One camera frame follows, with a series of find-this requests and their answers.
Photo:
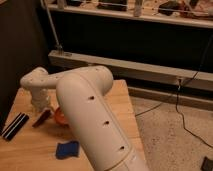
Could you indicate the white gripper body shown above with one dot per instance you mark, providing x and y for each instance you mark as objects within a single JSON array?
[{"x": 40, "y": 104}]

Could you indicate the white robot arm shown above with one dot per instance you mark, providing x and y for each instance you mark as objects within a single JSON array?
[{"x": 80, "y": 95}]

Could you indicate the orange ceramic bowl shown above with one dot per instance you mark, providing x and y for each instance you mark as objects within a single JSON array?
[{"x": 60, "y": 118}]

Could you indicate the black striped rectangular block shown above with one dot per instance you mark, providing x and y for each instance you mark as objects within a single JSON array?
[{"x": 15, "y": 126}]

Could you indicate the blue cloth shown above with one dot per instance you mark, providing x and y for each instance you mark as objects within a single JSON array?
[{"x": 69, "y": 149}]

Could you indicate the metal pole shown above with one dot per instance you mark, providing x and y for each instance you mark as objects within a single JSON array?
[{"x": 57, "y": 43}]

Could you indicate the wooden shelf with clutter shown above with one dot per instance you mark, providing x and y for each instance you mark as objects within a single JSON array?
[{"x": 194, "y": 13}]

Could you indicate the black box on floor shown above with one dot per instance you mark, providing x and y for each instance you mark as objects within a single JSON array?
[{"x": 207, "y": 164}]

